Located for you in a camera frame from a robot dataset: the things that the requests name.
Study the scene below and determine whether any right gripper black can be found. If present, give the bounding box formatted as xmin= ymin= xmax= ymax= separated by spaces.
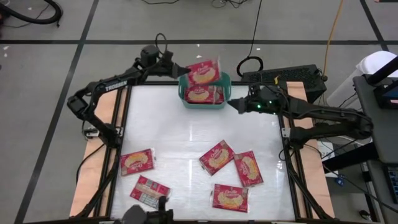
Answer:
xmin=228 ymin=93 xmax=276 ymax=115

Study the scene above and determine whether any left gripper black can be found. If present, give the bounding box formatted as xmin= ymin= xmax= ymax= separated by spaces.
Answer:
xmin=158 ymin=61 xmax=192 ymax=79

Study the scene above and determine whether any red popcorn bag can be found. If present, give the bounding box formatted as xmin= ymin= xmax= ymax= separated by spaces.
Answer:
xmin=185 ymin=85 xmax=225 ymax=105
xmin=198 ymin=139 xmax=236 ymax=177
xmin=185 ymin=57 xmax=222 ymax=86
xmin=119 ymin=148 xmax=155 ymax=177
xmin=211 ymin=183 xmax=249 ymax=213
xmin=129 ymin=175 xmax=172 ymax=210
xmin=233 ymin=150 xmax=264 ymax=188

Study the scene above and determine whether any teal plastic basket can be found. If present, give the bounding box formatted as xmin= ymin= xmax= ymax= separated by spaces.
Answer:
xmin=178 ymin=72 xmax=233 ymax=110

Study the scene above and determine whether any black computer case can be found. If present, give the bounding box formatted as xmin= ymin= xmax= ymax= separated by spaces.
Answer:
xmin=241 ymin=64 xmax=326 ymax=94

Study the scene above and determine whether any white paper sheet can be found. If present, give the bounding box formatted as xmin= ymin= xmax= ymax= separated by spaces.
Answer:
xmin=317 ymin=141 xmax=339 ymax=179

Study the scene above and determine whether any tan wooden board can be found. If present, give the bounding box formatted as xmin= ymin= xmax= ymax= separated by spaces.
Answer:
xmin=279 ymin=81 xmax=336 ymax=218
xmin=70 ymin=88 xmax=128 ymax=218

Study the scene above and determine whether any black desk leg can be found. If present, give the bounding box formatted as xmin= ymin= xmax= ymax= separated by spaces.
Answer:
xmin=322 ymin=142 xmax=379 ymax=174

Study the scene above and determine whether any white chair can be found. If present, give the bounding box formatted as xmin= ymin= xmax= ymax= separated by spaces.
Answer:
xmin=329 ymin=50 xmax=398 ymax=108

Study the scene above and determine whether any black bar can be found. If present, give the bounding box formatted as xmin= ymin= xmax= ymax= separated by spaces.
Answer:
xmin=365 ymin=55 xmax=398 ymax=86

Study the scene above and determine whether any dark grey desk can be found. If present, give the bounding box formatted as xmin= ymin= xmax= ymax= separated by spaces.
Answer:
xmin=353 ymin=74 xmax=398 ymax=166

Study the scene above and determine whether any black tablet with blue screen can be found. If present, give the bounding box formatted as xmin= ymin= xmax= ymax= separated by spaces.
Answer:
xmin=373 ymin=83 xmax=398 ymax=110

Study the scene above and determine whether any black keyboard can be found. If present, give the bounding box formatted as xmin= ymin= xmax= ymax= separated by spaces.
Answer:
xmin=386 ymin=166 xmax=398 ymax=205

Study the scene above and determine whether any black aluminium table frame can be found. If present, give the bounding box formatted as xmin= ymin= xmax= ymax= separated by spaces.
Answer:
xmin=73 ymin=80 xmax=335 ymax=224

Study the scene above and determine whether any black cable bunch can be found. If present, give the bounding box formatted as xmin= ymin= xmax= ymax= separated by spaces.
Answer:
xmin=211 ymin=0 xmax=249 ymax=9

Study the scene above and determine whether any black power cable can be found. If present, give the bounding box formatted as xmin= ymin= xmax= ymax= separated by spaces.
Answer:
xmin=236 ymin=0 xmax=264 ymax=78

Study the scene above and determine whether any yellow extension cable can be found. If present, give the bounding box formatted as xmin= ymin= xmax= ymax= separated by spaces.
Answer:
xmin=322 ymin=0 xmax=345 ymax=78

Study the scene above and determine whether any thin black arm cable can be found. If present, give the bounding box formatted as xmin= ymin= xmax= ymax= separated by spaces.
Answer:
xmin=75 ymin=142 xmax=105 ymax=186

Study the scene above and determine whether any black corrugated hose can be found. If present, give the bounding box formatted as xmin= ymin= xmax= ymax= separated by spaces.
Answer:
xmin=0 ymin=0 xmax=64 ymax=28

